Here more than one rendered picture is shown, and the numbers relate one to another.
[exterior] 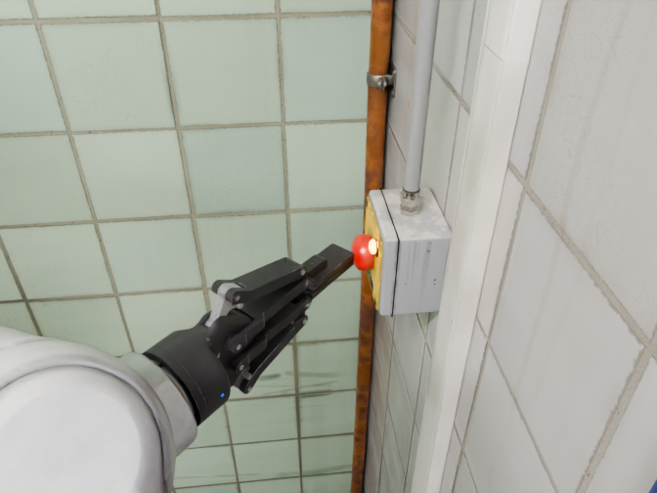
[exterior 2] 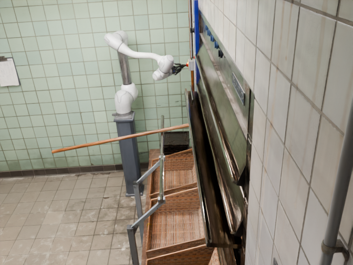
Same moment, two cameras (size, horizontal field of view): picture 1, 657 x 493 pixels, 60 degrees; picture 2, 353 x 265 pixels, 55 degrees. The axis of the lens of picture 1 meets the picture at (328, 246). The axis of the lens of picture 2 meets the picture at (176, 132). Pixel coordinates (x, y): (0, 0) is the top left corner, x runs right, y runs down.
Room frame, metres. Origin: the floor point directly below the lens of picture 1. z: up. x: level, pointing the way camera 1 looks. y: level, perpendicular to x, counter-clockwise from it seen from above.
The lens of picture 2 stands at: (-2.93, -0.23, 2.50)
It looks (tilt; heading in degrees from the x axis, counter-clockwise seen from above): 28 degrees down; 6
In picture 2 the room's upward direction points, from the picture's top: 4 degrees counter-clockwise
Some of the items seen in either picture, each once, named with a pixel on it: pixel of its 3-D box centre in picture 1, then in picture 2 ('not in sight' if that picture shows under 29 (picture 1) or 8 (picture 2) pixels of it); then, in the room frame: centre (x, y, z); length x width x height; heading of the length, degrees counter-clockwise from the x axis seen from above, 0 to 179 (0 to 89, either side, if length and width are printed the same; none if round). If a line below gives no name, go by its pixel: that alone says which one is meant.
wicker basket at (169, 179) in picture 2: not in sight; (176, 175); (-0.44, 0.05, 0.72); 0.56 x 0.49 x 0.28; 5
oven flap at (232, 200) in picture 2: not in sight; (214, 120); (-0.99, -0.28, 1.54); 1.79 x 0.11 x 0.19; 6
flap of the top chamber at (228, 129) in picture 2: not in sight; (214, 81); (-0.99, -0.28, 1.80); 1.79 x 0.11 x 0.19; 6
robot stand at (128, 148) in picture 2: not in sight; (130, 155); (0.25, 0.64, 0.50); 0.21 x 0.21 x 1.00; 5
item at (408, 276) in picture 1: (403, 249); (191, 64); (0.49, -0.08, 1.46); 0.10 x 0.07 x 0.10; 6
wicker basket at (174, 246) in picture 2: not in sight; (179, 223); (-1.05, -0.02, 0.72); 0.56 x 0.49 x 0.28; 5
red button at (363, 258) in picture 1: (368, 251); not in sight; (0.49, -0.04, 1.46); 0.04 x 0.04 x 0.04; 6
